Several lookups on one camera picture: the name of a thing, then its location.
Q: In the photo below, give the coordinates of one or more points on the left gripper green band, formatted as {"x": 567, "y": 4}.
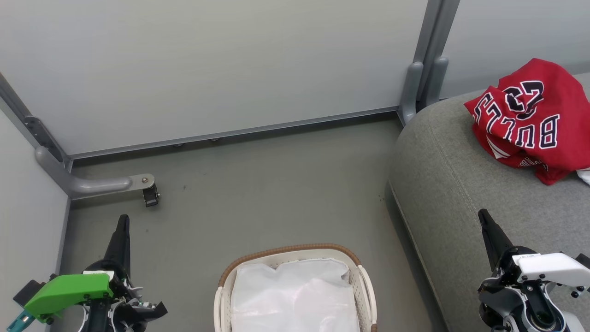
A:
{"x": 73, "y": 293}

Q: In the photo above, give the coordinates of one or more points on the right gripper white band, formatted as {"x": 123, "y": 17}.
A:
{"x": 539, "y": 281}

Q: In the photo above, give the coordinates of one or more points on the red basketball jersey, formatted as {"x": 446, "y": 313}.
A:
{"x": 539, "y": 120}

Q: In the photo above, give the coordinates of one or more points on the white laundry basket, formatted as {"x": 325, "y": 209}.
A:
{"x": 364, "y": 286}

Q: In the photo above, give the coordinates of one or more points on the black caster wheel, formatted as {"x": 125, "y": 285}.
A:
{"x": 151, "y": 195}

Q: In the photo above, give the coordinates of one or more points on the grey fabric sofa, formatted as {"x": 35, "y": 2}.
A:
{"x": 456, "y": 184}

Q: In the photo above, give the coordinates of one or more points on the grey tubular partition foot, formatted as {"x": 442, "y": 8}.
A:
{"x": 87, "y": 182}

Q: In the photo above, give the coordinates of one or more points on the white garment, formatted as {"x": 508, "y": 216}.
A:
{"x": 295, "y": 295}

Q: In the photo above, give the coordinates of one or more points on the grey corner partition post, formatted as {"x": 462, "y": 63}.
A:
{"x": 32, "y": 124}

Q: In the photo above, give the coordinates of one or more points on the grey partition base rail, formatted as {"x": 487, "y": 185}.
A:
{"x": 239, "y": 130}

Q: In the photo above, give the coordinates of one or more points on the grey metal partition post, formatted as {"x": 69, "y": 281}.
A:
{"x": 440, "y": 50}
{"x": 412, "y": 87}

